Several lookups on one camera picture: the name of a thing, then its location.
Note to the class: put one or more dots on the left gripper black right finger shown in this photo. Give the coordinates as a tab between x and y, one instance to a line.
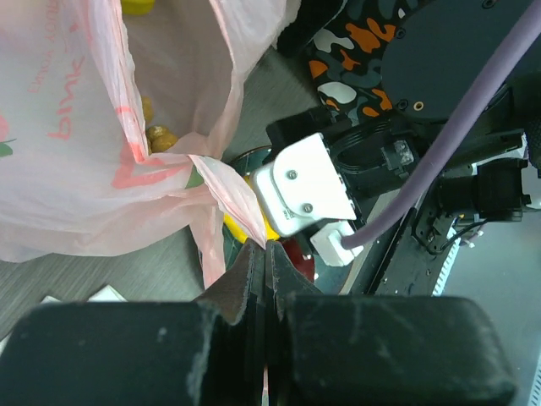
379	350

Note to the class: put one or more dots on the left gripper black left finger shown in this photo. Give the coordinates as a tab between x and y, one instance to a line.
208	351

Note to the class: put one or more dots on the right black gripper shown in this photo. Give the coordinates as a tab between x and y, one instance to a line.
373	157

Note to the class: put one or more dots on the red fake apple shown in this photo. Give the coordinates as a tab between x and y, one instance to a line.
304	263

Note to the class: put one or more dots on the pink plastic bag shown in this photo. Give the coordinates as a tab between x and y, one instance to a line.
76	174

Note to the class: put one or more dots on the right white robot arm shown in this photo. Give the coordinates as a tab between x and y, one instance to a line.
426	70

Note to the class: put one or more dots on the brown fake longan bunch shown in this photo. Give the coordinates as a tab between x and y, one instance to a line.
159	137

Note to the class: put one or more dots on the patterned orange black garment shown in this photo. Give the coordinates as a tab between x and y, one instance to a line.
344	43

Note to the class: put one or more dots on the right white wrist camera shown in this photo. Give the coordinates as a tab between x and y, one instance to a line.
301	187

